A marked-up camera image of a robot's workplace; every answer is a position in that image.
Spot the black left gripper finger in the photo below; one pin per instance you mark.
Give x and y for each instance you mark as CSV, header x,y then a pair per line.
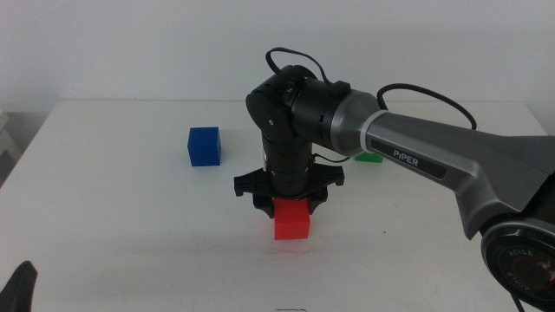
x,y
19,290

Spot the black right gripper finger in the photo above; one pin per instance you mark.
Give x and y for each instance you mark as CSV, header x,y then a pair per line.
x,y
317,201
264,206

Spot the red cube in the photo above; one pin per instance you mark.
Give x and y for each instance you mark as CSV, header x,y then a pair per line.
x,y
292,221

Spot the green cube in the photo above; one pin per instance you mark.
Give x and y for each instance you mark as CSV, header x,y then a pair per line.
x,y
368,158

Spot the blue cube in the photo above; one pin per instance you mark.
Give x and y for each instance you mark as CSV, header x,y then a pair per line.
x,y
204,147

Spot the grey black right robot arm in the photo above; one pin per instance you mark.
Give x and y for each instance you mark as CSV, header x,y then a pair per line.
x,y
433,143

